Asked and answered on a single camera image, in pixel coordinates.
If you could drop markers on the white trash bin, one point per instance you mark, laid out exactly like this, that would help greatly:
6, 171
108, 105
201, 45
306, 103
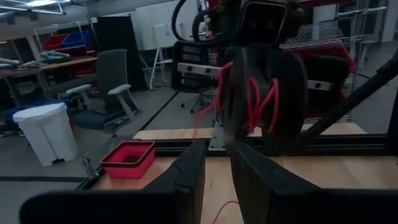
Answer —
46, 133

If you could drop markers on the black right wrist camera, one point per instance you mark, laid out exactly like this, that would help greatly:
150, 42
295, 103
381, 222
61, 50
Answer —
264, 21

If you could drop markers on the wooden workbench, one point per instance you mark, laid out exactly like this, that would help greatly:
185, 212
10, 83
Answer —
62, 63

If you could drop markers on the black partition panel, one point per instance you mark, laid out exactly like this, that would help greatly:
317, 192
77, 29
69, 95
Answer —
118, 46

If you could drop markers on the red storage bin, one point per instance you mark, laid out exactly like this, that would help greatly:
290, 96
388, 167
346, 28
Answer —
348, 59

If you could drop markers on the red collapsible bin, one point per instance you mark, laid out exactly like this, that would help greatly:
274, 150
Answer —
129, 161

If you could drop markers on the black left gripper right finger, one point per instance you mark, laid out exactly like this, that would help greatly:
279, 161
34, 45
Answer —
258, 183

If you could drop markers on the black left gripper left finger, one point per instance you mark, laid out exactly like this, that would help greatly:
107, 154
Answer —
189, 177

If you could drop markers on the blue office chair grey arms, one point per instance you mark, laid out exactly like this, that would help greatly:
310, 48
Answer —
109, 93

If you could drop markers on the white board panel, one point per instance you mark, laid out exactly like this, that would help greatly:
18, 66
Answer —
146, 21

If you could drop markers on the black clamp bracket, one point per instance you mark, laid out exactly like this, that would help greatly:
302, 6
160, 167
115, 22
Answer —
90, 168

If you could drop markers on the blue tilted bin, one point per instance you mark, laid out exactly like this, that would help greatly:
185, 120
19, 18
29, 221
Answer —
79, 39

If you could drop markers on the red tilted bin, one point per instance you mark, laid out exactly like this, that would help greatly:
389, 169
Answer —
54, 42

